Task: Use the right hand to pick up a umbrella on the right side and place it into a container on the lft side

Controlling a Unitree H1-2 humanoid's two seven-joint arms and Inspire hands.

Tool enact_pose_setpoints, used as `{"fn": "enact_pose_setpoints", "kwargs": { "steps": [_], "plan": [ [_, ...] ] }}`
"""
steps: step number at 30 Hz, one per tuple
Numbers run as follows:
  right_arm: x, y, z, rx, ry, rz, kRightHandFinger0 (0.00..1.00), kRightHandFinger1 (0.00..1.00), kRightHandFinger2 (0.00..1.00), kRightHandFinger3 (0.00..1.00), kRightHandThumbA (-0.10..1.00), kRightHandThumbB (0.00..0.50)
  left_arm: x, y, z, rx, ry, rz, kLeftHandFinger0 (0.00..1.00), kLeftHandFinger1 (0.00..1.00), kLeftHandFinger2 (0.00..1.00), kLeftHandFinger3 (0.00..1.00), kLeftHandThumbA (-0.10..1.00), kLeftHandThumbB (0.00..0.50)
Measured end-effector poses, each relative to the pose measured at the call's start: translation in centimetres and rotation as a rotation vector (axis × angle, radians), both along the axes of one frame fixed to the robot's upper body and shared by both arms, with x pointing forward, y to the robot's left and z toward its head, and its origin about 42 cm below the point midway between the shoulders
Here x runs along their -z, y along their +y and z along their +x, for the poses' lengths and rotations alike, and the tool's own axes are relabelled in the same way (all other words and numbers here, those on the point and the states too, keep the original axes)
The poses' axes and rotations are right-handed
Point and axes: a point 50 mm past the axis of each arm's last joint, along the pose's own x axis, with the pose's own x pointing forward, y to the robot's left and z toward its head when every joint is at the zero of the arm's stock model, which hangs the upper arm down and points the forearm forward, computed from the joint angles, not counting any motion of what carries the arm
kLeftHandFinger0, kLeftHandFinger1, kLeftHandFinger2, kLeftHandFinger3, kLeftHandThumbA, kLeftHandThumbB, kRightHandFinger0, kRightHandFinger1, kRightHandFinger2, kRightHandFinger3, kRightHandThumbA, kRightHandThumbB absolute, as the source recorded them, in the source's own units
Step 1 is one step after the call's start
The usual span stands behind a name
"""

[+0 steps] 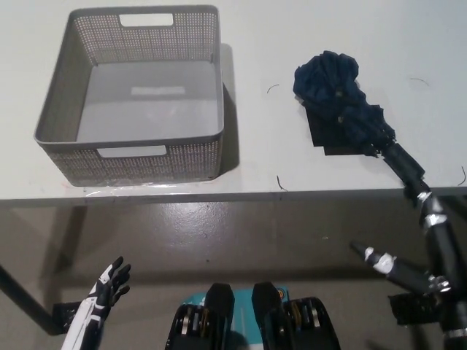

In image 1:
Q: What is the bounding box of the clear adhesive tape strip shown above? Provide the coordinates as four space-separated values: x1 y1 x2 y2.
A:
74 177 217 198

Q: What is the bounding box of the navy umbrella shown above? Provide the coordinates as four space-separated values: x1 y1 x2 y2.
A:
292 50 428 187

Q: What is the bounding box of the grey perforated plastic basket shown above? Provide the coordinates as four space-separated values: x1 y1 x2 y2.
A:
33 4 225 187

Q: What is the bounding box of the black tape patch on table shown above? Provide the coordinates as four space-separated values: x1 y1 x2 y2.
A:
304 104 385 158

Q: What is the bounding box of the black tape patch under tripod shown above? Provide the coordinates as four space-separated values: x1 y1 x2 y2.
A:
387 292 445 326

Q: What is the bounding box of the black floor plate by leg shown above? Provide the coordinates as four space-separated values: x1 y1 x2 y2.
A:
52 300 84 332

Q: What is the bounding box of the black metal table leg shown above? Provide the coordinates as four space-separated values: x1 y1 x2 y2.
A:
0 262 55 335

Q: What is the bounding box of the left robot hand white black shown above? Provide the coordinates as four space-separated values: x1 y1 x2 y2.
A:
86 256 132 319

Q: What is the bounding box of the black tripod with silver tape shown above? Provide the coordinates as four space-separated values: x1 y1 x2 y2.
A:
349 180 467 350

